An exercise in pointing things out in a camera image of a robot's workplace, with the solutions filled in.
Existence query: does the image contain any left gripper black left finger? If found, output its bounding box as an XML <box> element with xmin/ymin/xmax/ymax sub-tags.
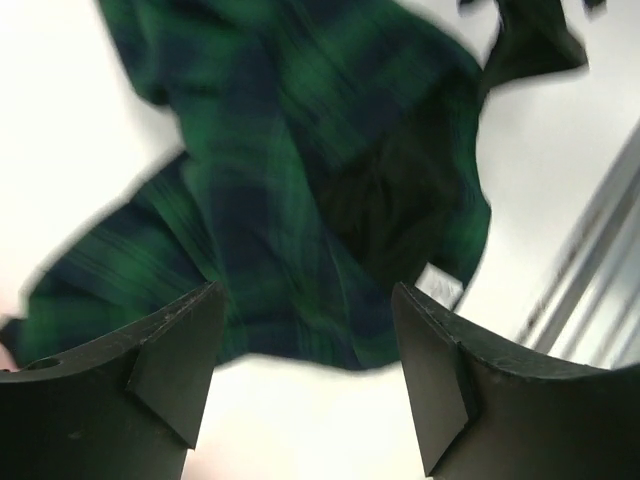
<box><xmin>1</xmin><ymin>284</ymin><xmax>225</xmax><ymax>480</ymax></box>

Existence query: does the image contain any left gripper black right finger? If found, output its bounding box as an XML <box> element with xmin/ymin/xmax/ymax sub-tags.
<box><xmin>392</xmin><ymin>284</ymin><xmax>639</xmax><ymax>480</ymax></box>

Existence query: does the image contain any green plaid skirt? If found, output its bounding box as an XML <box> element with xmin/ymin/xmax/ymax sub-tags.
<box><xmin>1</xmin><ymin>1</ymin><xmax>587</xmax><ymax>371</ymax></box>

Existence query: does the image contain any aluminium frame rail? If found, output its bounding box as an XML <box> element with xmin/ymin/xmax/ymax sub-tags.
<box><xmin>515</xmin><ymin>132</ymin><xmax>639</xmax><ymax>369</ymax></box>

